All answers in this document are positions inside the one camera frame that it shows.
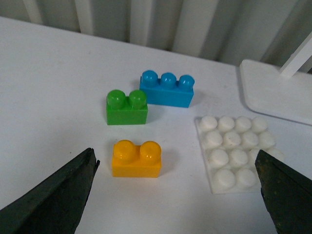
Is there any yellow two-stud toy block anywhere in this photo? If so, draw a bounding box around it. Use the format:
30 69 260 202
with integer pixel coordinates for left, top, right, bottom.
111 140 162 178

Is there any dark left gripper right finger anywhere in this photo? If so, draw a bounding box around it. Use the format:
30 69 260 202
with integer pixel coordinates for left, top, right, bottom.
255 150 312 234

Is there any green two-stud toy block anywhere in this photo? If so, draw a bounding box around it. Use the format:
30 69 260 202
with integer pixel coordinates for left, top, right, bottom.
106 90 148 125

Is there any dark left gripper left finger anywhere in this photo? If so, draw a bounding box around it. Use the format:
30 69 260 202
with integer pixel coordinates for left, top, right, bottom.
0 148 100 234

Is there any white lamp stand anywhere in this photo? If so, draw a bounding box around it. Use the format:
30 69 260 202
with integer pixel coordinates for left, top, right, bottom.
240 35 312 125

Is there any white studded base plate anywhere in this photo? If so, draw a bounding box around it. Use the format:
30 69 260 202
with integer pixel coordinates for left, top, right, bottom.
195 115 285 194

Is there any blue three-stud toy block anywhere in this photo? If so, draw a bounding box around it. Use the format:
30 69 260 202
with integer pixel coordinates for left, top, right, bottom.
139 70 195 108

